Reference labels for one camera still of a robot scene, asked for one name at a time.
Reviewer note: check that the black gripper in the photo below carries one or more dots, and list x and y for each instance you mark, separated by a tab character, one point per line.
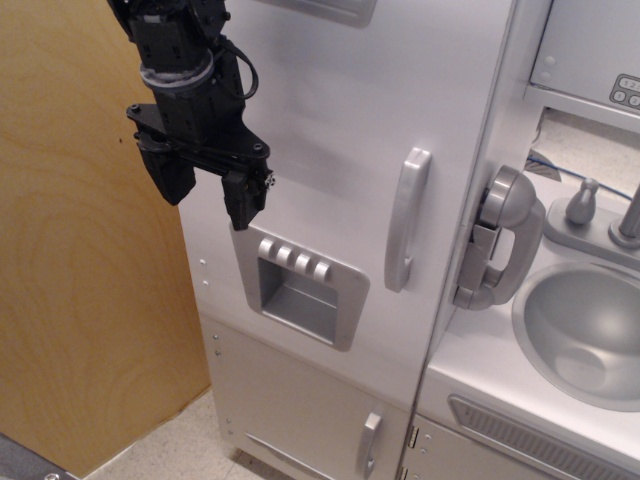
180	132

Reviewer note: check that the white toy fridge door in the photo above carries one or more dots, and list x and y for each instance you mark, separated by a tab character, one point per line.
347	90

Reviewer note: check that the silver fridge door handle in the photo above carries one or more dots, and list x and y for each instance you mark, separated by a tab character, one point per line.
411	183

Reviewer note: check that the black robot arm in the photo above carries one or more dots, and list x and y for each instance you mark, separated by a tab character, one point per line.
181	46

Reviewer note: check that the silver ice dispenser panel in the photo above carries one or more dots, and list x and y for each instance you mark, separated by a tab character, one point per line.
307	291

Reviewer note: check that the plywood board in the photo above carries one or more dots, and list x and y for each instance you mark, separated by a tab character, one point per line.
100	339

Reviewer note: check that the white lower freezer door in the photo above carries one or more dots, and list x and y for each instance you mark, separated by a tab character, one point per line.
294	417

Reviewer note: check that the silver toy telephone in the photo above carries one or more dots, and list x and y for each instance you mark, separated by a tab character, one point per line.
503	242

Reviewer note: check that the brass cabinet hinge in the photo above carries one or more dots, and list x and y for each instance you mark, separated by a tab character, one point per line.
413	436

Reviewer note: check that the grey base with screw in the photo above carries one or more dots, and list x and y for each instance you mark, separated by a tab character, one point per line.
21	463

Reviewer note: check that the grey oven vent panel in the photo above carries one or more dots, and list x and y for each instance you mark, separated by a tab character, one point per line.
529	444

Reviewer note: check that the silver toy faucet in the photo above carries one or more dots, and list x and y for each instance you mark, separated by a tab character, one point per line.
578	223

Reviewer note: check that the silver toy sink basin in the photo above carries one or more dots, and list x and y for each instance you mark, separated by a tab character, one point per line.
578	326

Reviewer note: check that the toy microwave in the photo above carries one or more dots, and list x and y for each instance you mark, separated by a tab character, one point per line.
587	62

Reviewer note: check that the silver freezer door handle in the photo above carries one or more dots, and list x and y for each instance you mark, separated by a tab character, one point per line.
366	460

